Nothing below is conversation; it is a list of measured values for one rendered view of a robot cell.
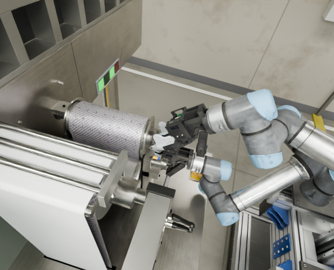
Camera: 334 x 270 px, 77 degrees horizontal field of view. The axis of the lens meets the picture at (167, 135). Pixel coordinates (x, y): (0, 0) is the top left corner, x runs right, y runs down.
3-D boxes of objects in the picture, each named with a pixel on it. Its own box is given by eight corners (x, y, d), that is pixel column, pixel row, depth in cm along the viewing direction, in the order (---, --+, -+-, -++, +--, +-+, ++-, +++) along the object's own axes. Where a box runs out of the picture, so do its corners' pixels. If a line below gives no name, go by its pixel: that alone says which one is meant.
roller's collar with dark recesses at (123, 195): (131, 214, 46) (130, 201, 42) (106, 206, 47) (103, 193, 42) (141, 189, 51) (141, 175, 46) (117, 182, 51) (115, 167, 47)
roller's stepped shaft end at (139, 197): (159, 212, 46) (160, 205, 44) (134, 204, 46) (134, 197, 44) (163, 199, 48) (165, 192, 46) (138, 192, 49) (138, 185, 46)
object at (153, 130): (154, 144, 75) (149, 152, 68) (149, 143, 75) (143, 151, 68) (158, 125, 72) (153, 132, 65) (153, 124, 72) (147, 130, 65)
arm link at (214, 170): (225, 186, 82) (233, 174, 76) (198, 178, 83) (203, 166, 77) (226, 170, 87) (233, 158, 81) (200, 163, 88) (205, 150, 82)
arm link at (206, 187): (205, 205, 87) (212, 192, 79) (194, 182, 94) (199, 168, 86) (221, 200, 90) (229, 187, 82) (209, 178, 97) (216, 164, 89)
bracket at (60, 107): (67, 116, 69) (65, 111, 68) (51, 112, 70) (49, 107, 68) (75, 107, 72) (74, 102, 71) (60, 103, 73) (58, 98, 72)
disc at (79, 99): (71, 147, 73) (59, 117, 62) (69, 147, 73) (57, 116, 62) (91, 119, 83) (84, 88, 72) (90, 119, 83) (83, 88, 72)
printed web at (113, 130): (111, 268, 73) (89, 202, 36) (50, 247, 75) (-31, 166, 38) (146, 176, 99) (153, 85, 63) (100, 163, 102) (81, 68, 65)
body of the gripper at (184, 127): (168, 111, 63) (205, 98, 56) (183, 131, 67) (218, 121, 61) (162, 128, 57) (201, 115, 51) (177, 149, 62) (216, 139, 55)
